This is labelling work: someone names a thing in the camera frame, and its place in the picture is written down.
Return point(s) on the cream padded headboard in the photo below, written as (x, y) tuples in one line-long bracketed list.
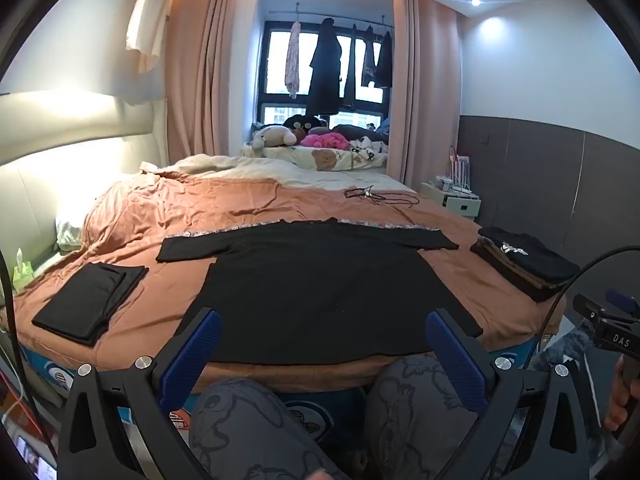
[(50, 170)]

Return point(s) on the dark blanket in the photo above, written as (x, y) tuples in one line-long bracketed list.
[(357, 132)]

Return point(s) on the pink curtain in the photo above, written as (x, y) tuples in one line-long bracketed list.
[(425, 100), (210, 70)]

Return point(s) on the folded black clothes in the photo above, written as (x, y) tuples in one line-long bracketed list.
[(85, 305)]

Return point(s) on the black shirt with patterned trim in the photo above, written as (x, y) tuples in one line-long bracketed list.
[(325, 290)]

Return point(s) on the hanging dark jacket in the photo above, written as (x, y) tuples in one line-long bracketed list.
[(385, 65)]

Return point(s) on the white pillow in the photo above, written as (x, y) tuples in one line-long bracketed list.
[(67, 232)]

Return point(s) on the hanging white cloth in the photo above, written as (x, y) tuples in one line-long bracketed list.
[(147, 20)]

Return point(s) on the grey patterned pants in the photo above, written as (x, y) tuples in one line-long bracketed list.
[(240, 425)]

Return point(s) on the green tissue box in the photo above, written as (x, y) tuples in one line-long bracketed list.
[(22, 275)]

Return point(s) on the black and white plush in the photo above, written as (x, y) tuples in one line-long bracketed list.
[(367, 149)]

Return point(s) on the hanging black coat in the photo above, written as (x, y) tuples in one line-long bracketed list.
[(325, 70)]

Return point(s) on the hanging pink garment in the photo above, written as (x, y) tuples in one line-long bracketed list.
[(292, 60)]

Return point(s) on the hanging dark trousers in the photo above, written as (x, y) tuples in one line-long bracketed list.
[(367, 60)]

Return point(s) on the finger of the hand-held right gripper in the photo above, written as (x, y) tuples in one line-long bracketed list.
[(592, 307)]

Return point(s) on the blue print mattress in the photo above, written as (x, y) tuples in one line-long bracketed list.
[(55, 375)]

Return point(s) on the stack of folded clothes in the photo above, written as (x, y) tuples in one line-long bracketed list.
[(525, 260)]

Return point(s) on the white plush bear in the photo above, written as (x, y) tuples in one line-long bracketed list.
[(272, 136)]

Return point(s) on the pink plush toy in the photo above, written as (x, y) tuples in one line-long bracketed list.
[(325, 141)]

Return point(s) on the cream duvet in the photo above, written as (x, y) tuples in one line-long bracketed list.
[(280, 170)]

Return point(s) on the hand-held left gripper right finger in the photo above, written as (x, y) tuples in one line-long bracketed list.
[(452, 355)]

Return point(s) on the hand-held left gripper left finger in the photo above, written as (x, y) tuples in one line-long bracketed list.
[(192, 355)]

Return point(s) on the white nightstand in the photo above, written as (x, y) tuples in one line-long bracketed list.
[(460, 205)]

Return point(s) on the person's right hand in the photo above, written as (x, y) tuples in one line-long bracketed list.
[(620, 400)]

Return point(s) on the orange bed blanket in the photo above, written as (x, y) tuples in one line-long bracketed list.
[(175, 200)]

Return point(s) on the black plush toy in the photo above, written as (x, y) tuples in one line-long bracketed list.
[(305, 122)]

